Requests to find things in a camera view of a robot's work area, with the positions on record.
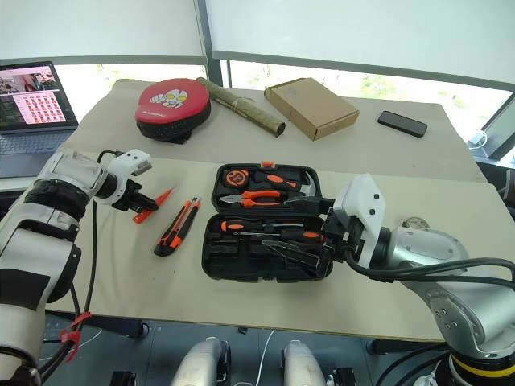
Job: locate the open grey laptop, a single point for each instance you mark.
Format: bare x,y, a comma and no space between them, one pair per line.
28,120

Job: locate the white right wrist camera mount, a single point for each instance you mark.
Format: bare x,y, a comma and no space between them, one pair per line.
364,201

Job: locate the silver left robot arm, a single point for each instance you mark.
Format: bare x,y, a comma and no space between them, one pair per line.
24,257

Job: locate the silver rounded shape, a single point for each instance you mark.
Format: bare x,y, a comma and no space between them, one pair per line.
301,364
201,364

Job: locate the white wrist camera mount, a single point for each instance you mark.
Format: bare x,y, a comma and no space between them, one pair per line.
364,201
120,169

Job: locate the black smartphone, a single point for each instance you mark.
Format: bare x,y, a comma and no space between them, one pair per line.
402,124

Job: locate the orange pointed plastic tool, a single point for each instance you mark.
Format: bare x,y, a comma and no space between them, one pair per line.
161,198

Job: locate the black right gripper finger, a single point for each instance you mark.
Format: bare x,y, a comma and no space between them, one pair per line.
310,205
297,254

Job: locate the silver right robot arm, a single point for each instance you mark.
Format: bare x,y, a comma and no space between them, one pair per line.
442,273

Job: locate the white roller blind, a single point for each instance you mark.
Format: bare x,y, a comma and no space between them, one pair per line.
100,28
362,32

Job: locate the black plastic tool case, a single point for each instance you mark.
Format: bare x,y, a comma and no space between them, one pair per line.
225,265

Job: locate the red round boxing pad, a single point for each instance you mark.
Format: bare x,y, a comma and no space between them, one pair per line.
173,102

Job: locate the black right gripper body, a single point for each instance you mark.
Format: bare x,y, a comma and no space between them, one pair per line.
340,237

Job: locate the dark window frame post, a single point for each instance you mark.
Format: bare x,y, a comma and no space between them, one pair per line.
209,40

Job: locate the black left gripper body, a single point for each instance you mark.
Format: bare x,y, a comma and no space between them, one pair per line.
128,198

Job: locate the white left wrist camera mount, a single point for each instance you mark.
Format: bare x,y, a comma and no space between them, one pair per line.
120,169

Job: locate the black orange utility knife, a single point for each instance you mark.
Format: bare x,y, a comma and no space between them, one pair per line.
177,227

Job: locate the small round grey object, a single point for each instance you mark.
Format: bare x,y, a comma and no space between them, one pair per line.
414,223

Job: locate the flat brown cardboard box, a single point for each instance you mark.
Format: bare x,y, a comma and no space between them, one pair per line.
314,106

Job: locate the red zip tie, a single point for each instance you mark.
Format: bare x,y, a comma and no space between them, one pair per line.
72,333

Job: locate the rolled green bamboo mat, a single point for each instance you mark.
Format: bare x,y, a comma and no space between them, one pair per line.
241,106

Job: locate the beige table cloth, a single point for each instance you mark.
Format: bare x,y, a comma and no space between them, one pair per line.
281,149

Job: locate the black orange tape measure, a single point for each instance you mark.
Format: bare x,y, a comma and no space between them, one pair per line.
236,177

